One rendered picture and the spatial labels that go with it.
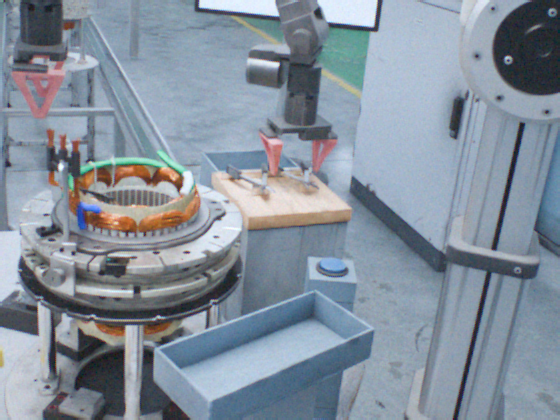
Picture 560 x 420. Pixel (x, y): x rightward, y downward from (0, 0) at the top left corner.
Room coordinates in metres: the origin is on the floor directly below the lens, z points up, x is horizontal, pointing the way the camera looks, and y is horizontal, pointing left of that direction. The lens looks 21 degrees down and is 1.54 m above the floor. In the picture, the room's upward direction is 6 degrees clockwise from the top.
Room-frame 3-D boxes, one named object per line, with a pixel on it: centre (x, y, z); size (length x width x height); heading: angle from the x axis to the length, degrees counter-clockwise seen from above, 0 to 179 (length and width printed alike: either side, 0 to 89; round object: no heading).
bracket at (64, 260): (0.79, 0.25, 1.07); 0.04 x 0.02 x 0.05; 69
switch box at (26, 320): (1.09, 0.42, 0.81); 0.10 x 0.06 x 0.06; 78
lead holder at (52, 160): (0.84, 0.27, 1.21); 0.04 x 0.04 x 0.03; 21
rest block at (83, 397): (0.84, 0.25, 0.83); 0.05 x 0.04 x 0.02; 75
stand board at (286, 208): (1.17, -0.02, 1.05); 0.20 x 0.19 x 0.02; 23
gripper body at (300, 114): (1.20, -0.04, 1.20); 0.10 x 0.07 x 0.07; 114
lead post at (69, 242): (0.82, 0.25, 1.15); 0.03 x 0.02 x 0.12; 13
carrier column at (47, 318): (0.91, 0.32, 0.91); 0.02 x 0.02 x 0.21
